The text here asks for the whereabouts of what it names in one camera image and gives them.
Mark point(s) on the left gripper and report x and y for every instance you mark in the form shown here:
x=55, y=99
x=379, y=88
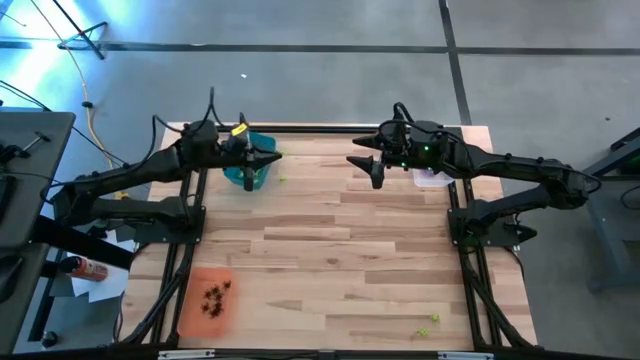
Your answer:
x=240, y=150

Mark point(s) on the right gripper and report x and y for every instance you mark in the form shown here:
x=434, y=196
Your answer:
x=417, y=147

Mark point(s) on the teal plastic bin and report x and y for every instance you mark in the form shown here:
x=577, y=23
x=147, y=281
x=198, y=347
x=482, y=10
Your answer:
x=265, y=142

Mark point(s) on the black plastic spider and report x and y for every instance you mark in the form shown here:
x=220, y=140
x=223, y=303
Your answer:
x=226, y=285
x=218, y=298
x=216, y=312
x=205, y=306
x=214, y=290
x=206, y=295

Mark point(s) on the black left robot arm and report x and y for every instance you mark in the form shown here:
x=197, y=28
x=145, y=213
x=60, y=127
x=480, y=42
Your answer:
x=150, y=167

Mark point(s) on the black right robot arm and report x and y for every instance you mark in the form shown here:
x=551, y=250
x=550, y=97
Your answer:
x=525, y=167

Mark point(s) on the clear plastic bin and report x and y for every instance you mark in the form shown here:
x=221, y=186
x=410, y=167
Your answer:
x=435, y=179

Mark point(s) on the orange plastic bin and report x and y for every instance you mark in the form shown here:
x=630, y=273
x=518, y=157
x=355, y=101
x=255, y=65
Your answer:
x=207, y=272

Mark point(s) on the black diagonal beam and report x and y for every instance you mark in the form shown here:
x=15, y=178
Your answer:
x=85, y=242

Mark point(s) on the white paper sheets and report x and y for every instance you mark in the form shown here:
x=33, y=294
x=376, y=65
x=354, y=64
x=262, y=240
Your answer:
x=107, y=287

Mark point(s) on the orange bottle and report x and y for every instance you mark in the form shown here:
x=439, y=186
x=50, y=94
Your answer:
x=90, y=270

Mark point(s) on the black tripod stand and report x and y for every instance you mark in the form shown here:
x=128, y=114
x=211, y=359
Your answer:
x=82, y=33

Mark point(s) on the black bar clamp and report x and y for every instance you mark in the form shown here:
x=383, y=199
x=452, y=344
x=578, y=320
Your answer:
x=34, y=142

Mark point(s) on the grey side desk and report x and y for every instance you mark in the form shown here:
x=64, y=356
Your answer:
x=30, y=200

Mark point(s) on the grey metal workbench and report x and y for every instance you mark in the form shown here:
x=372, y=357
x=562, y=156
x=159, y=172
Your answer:
x=600, y=250

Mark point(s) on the black round knob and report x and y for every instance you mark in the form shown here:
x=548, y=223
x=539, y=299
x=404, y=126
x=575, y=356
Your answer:
x=49, y=339

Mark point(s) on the black frame clamp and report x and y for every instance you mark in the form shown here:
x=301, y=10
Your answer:
x=242, y=119

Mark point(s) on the black aluminium table frame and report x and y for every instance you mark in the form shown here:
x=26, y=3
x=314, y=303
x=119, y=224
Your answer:
x=325, y=129

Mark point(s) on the silver bracket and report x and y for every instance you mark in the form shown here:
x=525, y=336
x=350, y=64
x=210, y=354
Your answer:
x=185, y=354
x=465, y=356

